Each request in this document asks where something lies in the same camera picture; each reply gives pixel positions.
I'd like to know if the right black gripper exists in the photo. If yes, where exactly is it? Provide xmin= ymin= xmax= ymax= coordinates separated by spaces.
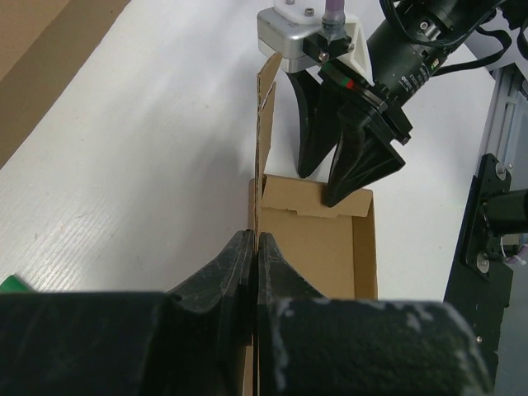
xmin=287 ymin=61 xmax=413 ymax=207

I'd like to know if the large closed cardboard box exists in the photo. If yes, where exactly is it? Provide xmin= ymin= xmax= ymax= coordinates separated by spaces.
xmin=1 ymin=1 xmax=128 ymax=163

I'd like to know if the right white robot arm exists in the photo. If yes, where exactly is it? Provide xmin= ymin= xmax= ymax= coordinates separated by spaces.
xmin=289 ymin=1 xmax=527 ymax=207

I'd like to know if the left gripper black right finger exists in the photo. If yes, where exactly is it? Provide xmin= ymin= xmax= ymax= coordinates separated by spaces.
xmin=257 ymin=233 xmax=493 ymax=395

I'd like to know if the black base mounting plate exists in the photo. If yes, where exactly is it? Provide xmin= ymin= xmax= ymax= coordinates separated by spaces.
xmin=444 ymin=153 xmax=527 ymax=380

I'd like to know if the green white marker pen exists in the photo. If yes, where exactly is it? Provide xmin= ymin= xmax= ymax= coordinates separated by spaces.
xmin=0 ymin=275 xmax=33 ymax=294

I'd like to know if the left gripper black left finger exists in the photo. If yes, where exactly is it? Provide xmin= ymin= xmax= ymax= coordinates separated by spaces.
xmin=1 ymin=230 xmax=254 ymax=395

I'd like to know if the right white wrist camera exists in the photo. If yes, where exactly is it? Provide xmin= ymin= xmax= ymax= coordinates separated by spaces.
xmin=257 ymin=1 xmax=374 ymax=85

